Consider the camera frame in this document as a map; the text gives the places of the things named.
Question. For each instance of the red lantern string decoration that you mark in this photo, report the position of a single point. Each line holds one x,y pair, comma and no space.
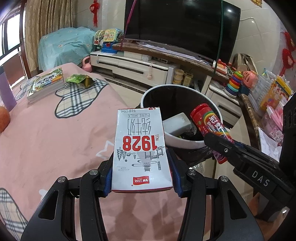
94,7

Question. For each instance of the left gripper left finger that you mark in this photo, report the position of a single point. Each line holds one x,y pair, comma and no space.
54,218

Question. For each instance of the stack of children books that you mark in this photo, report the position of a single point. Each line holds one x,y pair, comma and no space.
45,85

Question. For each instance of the green gold snack bag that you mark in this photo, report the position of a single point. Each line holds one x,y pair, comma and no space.
81,80

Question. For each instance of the black trash bag liner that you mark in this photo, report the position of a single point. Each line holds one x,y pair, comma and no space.
193,157

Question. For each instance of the pink blanket table cover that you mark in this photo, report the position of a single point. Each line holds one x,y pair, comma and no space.
37,148

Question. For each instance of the red white milk carton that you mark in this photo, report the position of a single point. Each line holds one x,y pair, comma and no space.
140,162

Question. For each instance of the person right hand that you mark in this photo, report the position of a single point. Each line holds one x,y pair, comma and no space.
253,204

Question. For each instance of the beige right curtain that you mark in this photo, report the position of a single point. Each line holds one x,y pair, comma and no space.
41,18

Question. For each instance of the purple water bottle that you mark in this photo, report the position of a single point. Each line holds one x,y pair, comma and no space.
6,93

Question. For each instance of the black flat television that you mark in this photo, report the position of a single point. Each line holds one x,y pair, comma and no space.
207,28

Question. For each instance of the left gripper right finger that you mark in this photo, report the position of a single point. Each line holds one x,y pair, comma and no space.
231,218

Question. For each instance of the rainbow stacking ring toy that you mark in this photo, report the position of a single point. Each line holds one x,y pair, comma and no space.
233,86

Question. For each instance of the teal covered furniture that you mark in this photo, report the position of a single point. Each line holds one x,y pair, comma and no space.
65,45

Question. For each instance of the orange fruit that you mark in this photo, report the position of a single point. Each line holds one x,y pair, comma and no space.
4,118

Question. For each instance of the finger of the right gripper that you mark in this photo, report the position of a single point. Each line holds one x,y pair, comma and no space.
225,150

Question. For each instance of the white round trash bin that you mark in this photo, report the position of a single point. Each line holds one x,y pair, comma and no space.
176,103

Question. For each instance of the red candy tube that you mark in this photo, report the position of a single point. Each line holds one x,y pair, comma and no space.
208,122

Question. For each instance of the colourful toy cash register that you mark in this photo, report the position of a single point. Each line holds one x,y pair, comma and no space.
105,39

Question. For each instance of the white tv cabinet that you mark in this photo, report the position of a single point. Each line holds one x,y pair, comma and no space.
140,74

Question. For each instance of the pink kettlebell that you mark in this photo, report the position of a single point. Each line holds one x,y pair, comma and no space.
86,64

